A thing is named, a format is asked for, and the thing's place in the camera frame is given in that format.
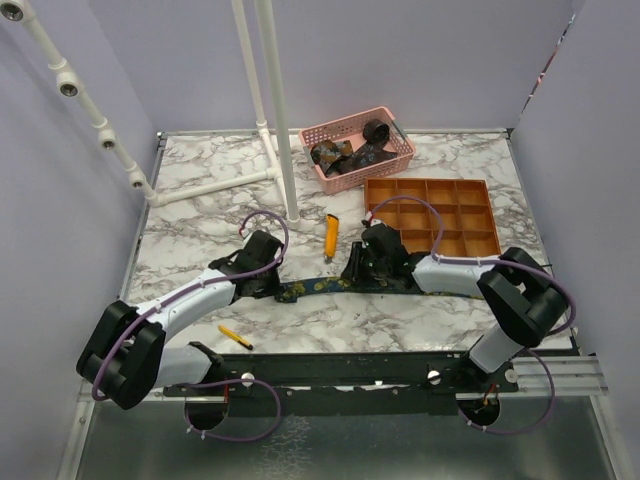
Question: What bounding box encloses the blue yellow floral tie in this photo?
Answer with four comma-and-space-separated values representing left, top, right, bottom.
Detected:
274, 277, 484, 304

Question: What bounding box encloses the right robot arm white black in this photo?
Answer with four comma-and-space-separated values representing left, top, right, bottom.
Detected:
341, 223, 571, 391

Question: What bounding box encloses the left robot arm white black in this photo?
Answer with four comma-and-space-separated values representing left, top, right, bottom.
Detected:
76, 231, 288, 410

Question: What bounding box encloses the orange utility knife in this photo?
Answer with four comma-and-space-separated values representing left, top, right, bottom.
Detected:
324, 214, 340, 264

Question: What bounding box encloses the yellow black pencil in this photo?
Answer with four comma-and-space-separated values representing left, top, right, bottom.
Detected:
218, 325, 254, 351

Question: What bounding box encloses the orange compartment tray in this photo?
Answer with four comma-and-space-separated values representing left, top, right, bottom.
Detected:
364, 178, 501, 257

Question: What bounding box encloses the dark blue-patterned tie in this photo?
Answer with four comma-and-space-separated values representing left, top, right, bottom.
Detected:
337, 144, 398, 174

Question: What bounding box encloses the dark orange-patterned tie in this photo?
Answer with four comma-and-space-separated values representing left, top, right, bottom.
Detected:
310, 140, 353, 177

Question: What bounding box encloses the rolled brown tie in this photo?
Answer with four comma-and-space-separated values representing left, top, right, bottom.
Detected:
362, 119, 390, 147

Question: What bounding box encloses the pink plastic basket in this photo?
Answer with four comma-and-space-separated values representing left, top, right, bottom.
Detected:
299, 106, 416, 195

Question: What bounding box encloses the white pvc pipe rack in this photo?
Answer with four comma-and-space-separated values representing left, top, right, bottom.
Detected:
1, 1, 301, 228

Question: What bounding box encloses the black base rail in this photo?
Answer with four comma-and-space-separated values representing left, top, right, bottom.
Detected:
163, 351, 518, 416

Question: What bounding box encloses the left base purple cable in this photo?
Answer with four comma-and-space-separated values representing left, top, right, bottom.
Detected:
182, 378, 282, 445

